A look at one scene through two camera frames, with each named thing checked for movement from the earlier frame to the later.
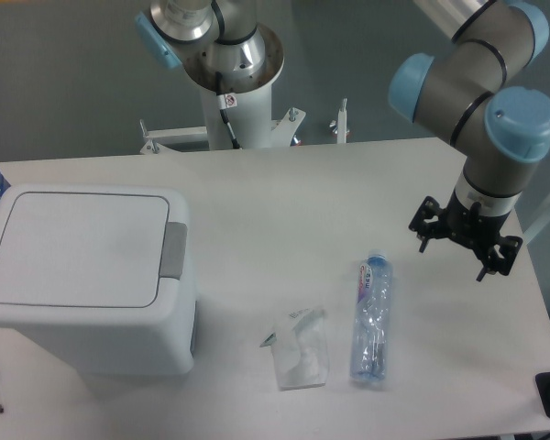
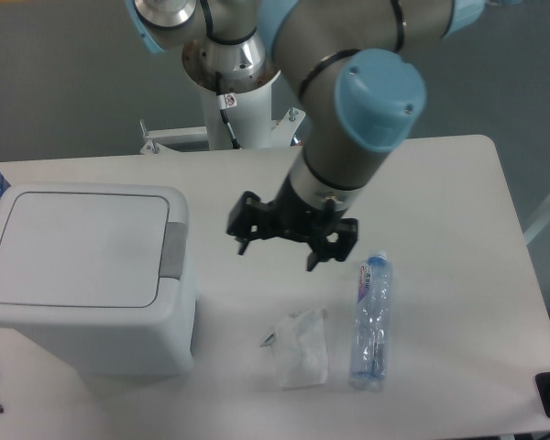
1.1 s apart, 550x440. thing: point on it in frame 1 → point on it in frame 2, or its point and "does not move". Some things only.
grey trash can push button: (172, 250) does not move
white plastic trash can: (103, 277) does not move
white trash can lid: (81, 249) does not move
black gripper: (467, 225) → (250, 218)
